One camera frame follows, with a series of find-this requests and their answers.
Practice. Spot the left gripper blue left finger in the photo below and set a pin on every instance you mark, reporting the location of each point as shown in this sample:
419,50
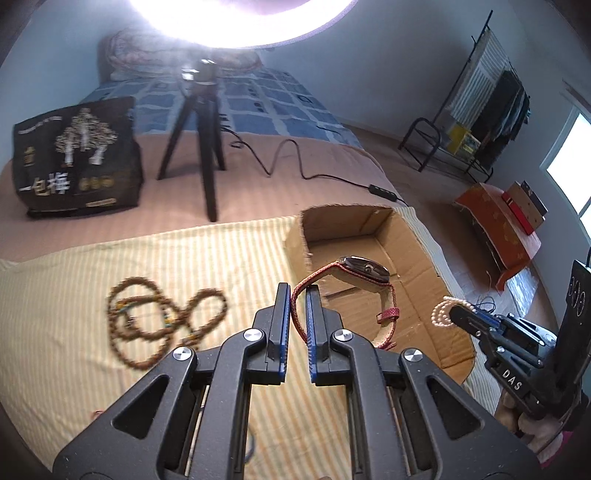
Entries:
277,339

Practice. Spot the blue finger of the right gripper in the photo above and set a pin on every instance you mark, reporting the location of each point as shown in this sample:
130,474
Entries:
476,322

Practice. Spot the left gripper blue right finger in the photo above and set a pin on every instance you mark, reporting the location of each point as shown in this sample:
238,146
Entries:
317,336

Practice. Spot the red strap wristwatch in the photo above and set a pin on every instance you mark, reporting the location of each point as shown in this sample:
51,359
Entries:
363,287

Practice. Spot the right gloved hand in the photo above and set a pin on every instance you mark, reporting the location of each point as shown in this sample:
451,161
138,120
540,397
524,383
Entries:
546,437

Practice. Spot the orange covered stool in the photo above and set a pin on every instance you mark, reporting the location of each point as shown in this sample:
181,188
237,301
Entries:
512,247

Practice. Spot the cardboard box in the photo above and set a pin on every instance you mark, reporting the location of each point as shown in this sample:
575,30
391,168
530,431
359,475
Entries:
396,239

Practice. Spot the red book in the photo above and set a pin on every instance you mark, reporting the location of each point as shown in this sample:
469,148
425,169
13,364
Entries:
522,219

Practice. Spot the yellow box on rack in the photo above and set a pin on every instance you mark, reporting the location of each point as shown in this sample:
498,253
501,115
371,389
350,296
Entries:
462,140

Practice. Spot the yellow striped cloth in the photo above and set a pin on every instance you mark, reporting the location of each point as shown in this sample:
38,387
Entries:
81,325

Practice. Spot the black clothes rack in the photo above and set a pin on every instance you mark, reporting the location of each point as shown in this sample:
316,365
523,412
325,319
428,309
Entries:
426,139

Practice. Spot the dark hanging clothes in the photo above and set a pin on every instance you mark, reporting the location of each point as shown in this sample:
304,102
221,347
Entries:
502,118

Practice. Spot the striped hanging towel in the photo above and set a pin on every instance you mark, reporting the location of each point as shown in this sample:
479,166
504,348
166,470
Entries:
477,84

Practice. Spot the blue patterned bed sheet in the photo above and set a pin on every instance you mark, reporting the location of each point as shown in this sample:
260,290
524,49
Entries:
263,101

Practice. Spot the black tripod stand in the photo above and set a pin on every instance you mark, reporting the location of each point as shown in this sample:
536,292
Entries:
201,99

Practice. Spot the black snack bag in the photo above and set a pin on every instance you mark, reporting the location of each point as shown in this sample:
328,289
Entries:
78,160

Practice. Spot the folded floral quilt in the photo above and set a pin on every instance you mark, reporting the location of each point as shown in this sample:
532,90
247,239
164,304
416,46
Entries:
135,52

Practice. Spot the white ring light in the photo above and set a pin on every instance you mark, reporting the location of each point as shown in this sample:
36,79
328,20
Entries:
240,24

